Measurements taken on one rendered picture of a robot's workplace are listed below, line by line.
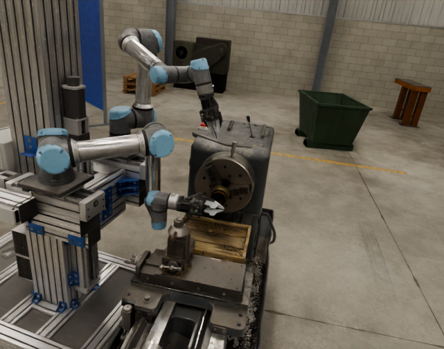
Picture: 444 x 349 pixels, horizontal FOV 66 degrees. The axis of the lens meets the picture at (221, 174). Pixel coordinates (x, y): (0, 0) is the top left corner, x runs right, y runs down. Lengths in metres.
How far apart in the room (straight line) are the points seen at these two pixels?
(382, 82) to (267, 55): 3.66
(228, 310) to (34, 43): 1.36
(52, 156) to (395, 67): 11.27
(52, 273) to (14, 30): 1.29
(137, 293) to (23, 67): 1.11
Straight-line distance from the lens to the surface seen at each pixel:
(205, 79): 1.55
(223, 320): 1.32
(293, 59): 11.58
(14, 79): 1.88
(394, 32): 11.97
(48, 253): 2.19
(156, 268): 1.42
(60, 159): 1.44
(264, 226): 2.57
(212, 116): 1.56
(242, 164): 1.77
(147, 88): 1.98
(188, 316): 1.41
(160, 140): 1.46
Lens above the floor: 1.86
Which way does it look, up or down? 23 degrees down
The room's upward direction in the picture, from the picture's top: 6 degrees clockwise
